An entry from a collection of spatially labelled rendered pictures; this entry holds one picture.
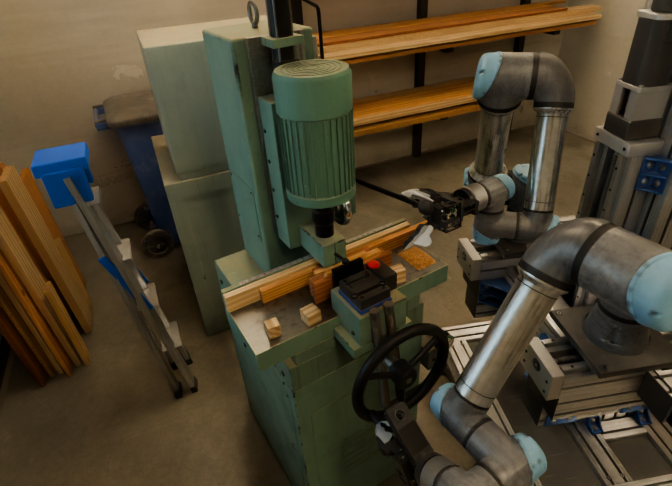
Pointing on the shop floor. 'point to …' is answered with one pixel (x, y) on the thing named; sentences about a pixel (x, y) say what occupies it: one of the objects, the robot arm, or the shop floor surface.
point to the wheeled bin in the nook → (142, 164)
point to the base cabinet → (322, 422)
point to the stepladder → (112, 252)
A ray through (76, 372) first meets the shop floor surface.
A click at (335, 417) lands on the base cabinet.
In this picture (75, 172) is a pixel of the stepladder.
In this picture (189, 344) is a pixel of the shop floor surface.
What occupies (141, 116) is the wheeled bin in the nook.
